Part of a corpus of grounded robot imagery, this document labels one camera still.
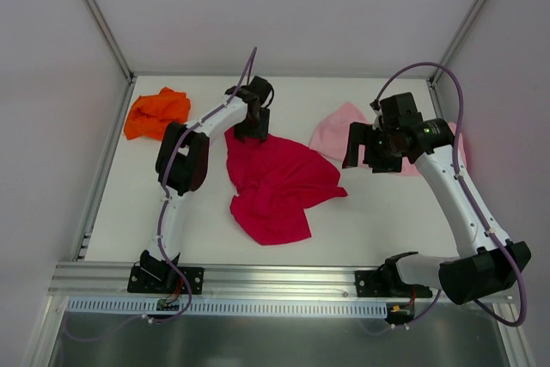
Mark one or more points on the left aluminium frame post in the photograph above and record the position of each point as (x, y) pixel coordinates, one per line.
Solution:
(106, 33)

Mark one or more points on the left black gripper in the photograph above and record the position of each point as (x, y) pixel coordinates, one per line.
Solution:
(252, 129)

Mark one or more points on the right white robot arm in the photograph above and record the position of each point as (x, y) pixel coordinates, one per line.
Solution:
(487, 260)

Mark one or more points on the aluminium frame post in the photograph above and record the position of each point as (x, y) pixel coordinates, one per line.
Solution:
(106, 33)
(473, 13)

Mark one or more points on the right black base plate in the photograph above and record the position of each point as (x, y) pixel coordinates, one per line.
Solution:
(369, 284)

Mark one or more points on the orange t shirt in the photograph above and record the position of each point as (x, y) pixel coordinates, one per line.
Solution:
(150, 115)

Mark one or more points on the aluminium mounting rail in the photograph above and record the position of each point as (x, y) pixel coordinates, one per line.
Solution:
(110, 279)

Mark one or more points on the white slotted cable duct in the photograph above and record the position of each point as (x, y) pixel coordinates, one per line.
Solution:
(217, 306)

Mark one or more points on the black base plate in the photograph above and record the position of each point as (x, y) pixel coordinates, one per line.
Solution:
(369, 284)
(193, 279)

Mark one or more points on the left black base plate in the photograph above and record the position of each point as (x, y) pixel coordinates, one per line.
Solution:
(193, 279)

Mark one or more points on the pink t shirt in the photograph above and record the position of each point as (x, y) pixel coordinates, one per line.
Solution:
(330, 137)

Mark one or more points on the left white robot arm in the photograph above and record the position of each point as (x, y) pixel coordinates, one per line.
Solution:
(182, 165)

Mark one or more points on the red t shirt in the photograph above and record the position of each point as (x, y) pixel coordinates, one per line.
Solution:
(276, 181)

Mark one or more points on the right aluminium frame post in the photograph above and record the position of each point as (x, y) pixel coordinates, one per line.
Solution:
(473, 13)

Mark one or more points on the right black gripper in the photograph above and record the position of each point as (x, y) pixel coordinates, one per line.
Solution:
(370, 149)

